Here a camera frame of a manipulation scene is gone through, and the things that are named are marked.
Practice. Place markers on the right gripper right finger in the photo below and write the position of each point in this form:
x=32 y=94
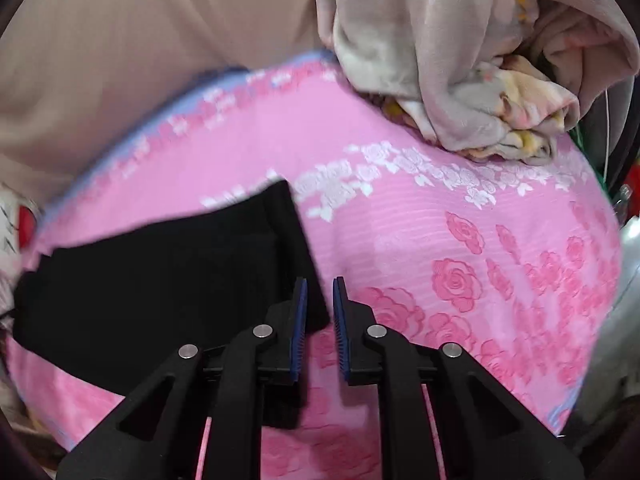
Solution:
x=442 y=414

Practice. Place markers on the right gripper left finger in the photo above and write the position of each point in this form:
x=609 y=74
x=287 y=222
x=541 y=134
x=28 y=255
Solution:
x=201 y=413

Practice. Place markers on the black pants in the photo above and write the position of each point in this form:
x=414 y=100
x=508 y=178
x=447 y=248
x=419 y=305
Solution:
x=111 y=311

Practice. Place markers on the pink rose bed sheet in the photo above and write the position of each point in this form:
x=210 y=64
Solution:
x=518 y=264

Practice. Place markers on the bunny face pillow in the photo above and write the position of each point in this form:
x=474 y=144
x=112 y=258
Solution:
x=18 y=223

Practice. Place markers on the grey floral blanket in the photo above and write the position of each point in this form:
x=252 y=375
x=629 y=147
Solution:
x=483 y=78

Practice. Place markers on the beige padded headboard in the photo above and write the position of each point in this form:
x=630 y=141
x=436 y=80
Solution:
x=77 y=74

